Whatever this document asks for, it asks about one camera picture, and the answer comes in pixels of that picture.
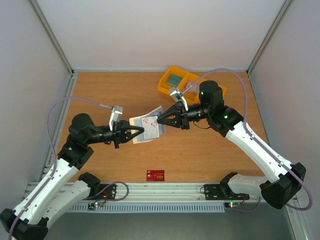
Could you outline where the yellow plastic bin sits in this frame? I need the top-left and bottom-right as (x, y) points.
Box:
(156, 65), (228, 105)

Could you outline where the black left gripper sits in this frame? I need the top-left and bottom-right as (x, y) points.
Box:
(85, 119), (145, 149)

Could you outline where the red VIP card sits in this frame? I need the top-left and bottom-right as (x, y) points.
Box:
(146, 170), (165, 182)

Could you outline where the left circuit board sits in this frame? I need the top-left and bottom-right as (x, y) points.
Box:
(87, 201), (104, 211)

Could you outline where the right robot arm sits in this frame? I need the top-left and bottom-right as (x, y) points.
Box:
(157, 80), (306, 209)

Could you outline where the grey slotted cable duct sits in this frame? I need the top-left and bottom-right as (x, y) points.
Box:
(69, 202), (225, 214)

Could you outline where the purple cable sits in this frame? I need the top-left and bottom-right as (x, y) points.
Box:
(7, 96), (113, 240)
(179, 67), (314, 211)

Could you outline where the circuit board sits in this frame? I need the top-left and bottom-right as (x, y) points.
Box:
(87, 201), (104, 211)
(224, 201), (244, 209)

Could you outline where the teal card in bin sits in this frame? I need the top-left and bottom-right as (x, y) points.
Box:
(167, 74), (183, 87)

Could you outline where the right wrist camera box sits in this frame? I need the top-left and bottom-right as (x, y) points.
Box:
(169, 87), (189, 111)

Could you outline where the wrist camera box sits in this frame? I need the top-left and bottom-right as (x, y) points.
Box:
(169, 87), (189, 111)
(108, 105), (123, 131)

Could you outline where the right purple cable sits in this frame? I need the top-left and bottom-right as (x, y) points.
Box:
(179, 67), (314, 211)

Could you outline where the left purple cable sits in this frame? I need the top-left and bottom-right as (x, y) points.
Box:
(7, 96), (113, 240)

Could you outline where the white card orange logo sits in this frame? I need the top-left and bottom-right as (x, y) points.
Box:
(141, 116), (160, 141)

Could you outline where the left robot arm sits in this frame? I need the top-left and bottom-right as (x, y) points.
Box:
(0, 113), (145, 240)

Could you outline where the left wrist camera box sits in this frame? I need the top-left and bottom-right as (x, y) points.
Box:
(108, 105), (123, 131)

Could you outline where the right circuit board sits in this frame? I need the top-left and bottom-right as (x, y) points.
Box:
(224, 201), (244, 209)

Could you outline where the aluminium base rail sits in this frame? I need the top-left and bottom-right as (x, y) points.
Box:
(24, 181), (266, 202)

